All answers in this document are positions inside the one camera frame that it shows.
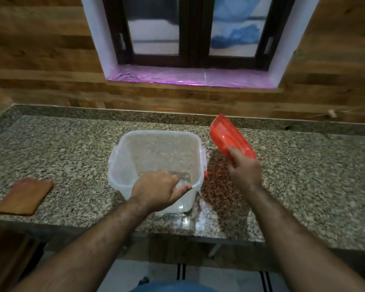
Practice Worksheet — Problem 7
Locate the orange folded cleaning cloth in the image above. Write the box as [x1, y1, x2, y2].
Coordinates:
[0, 178, 55, 216]

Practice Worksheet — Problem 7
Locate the person's left hand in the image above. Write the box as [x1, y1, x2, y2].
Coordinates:
[130, 170, 193, 213]

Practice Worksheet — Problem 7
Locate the person's right forearm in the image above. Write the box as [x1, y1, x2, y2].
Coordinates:
[242, 184, 365, 292]

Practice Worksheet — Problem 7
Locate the person's blue shirt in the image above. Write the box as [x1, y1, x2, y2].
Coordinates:
[131, 279, 220, 292]

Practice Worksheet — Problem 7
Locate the pink film on sill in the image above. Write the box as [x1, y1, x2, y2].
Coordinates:
[106, 64, 277, 88]

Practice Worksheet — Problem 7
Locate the person's right hand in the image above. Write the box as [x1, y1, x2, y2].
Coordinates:
[226, 146, 263, 192]

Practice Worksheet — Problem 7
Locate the dark framed window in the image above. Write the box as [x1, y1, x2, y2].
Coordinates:
[102, 0, 297, 70]

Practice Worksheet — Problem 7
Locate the speckled granite countertop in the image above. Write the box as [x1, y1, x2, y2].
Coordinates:
[0, 103, 365, 253]

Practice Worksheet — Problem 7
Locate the red plastic lid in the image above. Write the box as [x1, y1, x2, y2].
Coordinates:
[209, 114, 257, 165]

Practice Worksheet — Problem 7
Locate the blue cloth outside window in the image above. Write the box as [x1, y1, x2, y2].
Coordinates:
[211, 0, 273, 49]

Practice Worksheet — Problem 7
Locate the clear plastic container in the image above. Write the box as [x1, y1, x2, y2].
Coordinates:
[107, 130, 208, 214]

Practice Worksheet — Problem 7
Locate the person's left forearm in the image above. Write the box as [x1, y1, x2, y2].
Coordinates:
[11, 197, 154, 292]

